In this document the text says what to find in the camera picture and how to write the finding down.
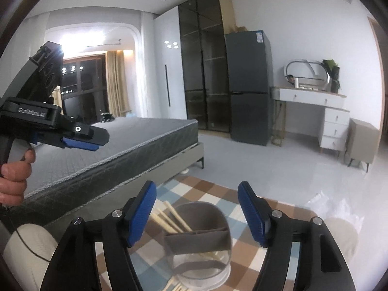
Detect white vanity desk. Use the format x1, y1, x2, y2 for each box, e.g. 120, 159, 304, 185
271, 85, 351, 158

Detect yellow curtain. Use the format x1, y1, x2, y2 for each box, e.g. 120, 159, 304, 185
105, 50, 131, 117

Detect dark window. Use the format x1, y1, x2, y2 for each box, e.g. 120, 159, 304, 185
51, 53, 110, 125

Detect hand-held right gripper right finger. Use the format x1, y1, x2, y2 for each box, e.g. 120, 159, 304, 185
237, 181, 349, 291

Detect white wardrobe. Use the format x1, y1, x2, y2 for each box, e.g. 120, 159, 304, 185
153, 6, 187, 120

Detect wooden door frame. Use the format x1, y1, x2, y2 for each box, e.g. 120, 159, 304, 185
367, 16, 388, 97

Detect grey quilted mattress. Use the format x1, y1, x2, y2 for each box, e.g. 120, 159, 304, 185
6, 117, 199, 219

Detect clear plastic bag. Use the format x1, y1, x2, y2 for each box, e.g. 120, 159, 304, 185
306, 190, 376, 234

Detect bundle of bamboo chopsticks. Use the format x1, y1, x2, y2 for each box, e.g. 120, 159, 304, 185
150, 200, 228, 291

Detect person's left hand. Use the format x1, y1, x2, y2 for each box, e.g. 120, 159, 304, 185
0, 151, 36, 205

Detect oval vanity mirror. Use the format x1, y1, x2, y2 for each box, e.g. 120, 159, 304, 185
283, 60, 330, 91

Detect checkered tablecloth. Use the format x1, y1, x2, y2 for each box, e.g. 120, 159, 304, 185
94, 176, 326, 291

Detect grey utensil holder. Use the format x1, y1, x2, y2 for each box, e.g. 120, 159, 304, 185
164, 202, 233, 288

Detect dark grey refrigerator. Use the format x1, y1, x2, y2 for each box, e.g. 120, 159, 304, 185
225, 30, 273, 146

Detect grey bed frame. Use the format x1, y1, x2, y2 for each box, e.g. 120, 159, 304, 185
0, 142, 205, 243

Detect grey nightstand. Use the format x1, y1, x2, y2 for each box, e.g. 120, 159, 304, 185
346, 118, 381, 172

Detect white sheer curtain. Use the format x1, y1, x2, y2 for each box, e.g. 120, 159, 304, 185
138, 9, 159, 119

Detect dark glass cabinet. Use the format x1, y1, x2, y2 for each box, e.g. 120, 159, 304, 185
178, 0, 234, 133

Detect green potted plant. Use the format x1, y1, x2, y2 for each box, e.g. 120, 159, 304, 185
322, 59, 340, 94

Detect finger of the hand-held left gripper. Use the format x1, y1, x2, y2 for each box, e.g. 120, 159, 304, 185
62, 118, 110, 152

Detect black cable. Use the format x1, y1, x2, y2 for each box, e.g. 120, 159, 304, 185
0, 206, 53, 263

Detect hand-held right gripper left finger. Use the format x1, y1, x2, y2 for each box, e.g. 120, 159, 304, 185
39, 181, 157, 291

